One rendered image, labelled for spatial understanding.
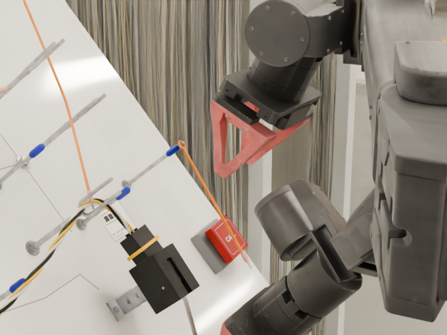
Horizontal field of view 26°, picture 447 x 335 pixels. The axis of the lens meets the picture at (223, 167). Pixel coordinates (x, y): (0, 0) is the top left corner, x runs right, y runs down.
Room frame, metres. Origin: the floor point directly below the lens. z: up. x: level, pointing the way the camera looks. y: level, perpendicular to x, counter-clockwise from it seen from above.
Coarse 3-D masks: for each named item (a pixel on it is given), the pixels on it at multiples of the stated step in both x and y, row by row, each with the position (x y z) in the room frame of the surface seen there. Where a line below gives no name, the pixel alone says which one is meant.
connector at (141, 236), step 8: (144, 224) 0.97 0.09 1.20; (136, 232) 0.95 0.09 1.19; (144, 232) 0.96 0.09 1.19; (128, 240) 0.94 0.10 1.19; (136, 240) 0.94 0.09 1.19; (144, 240) 0.95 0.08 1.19; (128, 248) 0.94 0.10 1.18; (136, 248) 0.94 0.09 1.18; (152, 248) 0.95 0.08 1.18; (160, 248) 0.96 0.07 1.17; (136, 256) 0.94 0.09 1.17; (144, 256) 0.93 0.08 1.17; (136, 264) 0.94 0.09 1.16
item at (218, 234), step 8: (224, 216) 1.15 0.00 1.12; (216, 224) 1.13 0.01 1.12; (232, 224) 1.15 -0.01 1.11; (208, 232) 1.11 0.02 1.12; (216, 232) 1.12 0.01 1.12; (224, 232) 1.13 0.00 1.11; (216, 240) 1.11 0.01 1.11; (224, 240) 1.12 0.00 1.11; (232, 240) 1.13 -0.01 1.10; (240, 240) 1.14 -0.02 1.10; (216, 248) 1.11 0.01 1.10; (224, 248) 1.11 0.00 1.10; (232, 248) 1.12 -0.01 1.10; (224, 256) 1.11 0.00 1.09; (232, 256) 1.10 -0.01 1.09
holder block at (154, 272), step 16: (160, 256) 0.93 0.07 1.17; (176, 256) 0.95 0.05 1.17; (144, 272) 0.93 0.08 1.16; (160, 272) 0.92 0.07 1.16; (176, 272) 0.94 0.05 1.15; (144, 288) 0.93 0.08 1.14; (160, 288) 0.92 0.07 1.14; (176, 288) 0.91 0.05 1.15; (192, 288) 0.93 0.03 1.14; (160, 304) 0.92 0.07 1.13
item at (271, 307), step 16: (272, 288) 0.87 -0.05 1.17; (288, 288) 0.85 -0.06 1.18; (256, 304) 0.87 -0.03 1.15; (272, 304) 0.85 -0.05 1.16; (288, 304) 0.84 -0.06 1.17; (240, 320) 0.85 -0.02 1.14; (256, 320) 0.86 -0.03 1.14; (272, 320) 0.85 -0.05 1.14; (288, 320) 0.84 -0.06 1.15; (304, 320) 0.84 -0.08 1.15; (320, 320) 0.85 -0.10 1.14
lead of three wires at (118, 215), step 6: (96, 198) 0.94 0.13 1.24; (84, 204) 0.91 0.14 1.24; (90, 204) 0.92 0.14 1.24; (108, 204) 0.95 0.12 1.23; (108, 210) 0.96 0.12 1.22; (114, 210) 0.96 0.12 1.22; (120, 216) 0.96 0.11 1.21; (120, 222) 0.96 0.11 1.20; (126, 222) 0.96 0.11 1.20; (126, 228) 0.96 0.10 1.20
